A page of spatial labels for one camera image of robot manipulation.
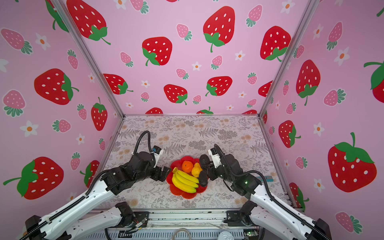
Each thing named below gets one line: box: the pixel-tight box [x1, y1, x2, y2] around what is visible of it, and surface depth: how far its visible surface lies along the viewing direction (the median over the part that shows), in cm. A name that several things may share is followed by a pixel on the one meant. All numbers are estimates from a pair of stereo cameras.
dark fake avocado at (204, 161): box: [199, 154, 211, 171], surface depth 75 cm
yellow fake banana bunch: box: [171, 167, 200, 194], surface depth 85 cm
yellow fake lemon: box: [191, 162, 203, 178], surface depth 87 cm
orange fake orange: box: [181, 160, 194, 173], surface depth 88 cm
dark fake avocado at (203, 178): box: [198, 170, 209, 187], surface depth 80 cm
